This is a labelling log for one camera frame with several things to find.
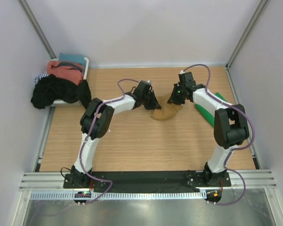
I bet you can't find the tan tank top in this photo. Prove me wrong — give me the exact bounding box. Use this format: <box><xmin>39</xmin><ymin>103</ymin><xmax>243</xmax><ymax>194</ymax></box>
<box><xmin>151</xmin><ymin>94</ymin><xmax>183</xmax><ymax>121</ymax></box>

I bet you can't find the green tank top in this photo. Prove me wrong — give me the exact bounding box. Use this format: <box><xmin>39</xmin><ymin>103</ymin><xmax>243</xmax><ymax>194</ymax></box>
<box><xmin>193</xmin><ymin>88</ymin><xmax>228</xmax><ymax>127</ymax></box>

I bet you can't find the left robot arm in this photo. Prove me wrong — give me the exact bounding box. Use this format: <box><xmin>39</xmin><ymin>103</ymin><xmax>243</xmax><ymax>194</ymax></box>
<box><xmin>64</xmin><ymin>81</ymin><xmax>161</xmax><ymax>188</ymax></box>

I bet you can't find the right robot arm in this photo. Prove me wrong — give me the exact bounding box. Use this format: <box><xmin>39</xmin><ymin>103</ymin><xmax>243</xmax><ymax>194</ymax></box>
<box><xmin>168</xmin><ymin>71</ymin><xmax>249</xmax><ymax>186</ymax></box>

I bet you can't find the black tank top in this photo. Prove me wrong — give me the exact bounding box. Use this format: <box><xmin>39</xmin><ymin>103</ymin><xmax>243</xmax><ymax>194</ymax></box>
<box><xmin>76</xmin><ymin>80</ymin><xmax>92</xmax><ymax>109</ymax></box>

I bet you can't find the teal folded garment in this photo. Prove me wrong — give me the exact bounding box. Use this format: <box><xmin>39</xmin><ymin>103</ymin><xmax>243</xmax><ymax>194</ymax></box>
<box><xmin>59</xmin><ymin>53</ymin><xmax>86</xmax><ymax>66</ymax></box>

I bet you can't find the salmon pink garment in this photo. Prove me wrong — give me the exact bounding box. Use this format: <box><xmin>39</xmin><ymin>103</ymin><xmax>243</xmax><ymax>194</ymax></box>
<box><xmin>47</xmin><ymin>60</ymin><xmax>84</xmax><ymax>85</ymax></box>

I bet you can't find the white laundry bin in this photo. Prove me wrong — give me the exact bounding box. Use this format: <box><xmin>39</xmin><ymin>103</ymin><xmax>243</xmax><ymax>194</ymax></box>
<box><xmin>49</xmin><ymin>56</ymin><xmax>90</xmax><ymax>107</ymax></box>

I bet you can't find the black garment over bin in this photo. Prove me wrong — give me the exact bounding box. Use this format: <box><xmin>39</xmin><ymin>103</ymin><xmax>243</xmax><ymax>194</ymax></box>
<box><xmin>31</xmin><ymin>74</ymin><xmax>78</xmax><ymax>109</ymax></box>

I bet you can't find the striped garment in bin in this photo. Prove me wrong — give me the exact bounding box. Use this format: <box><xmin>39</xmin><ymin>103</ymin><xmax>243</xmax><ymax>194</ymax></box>
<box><xmin>33</xmin><ymin>73</ymin><xmax>49</xmax><ymax>86</ymax></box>

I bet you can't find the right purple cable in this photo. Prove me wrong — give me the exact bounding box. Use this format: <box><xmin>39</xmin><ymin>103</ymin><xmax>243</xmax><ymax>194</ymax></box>
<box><xmin>180</xmin><ymin>64</ymin><xmax>255</xmax><ymax>205</ymax></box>

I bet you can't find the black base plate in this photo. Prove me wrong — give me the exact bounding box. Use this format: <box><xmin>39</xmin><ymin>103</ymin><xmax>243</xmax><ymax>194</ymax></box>
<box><xmin>63</xmin><ymin>170</ymin><xmax>231</xmax><ymax>202</ymax></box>

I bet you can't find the slotted cable duct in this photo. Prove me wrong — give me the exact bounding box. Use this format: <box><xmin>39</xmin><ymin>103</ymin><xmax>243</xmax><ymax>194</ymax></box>
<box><xmin>30</xmin><ymin>190</ymin><xmax>207</xmax><ymax>201</ymax></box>

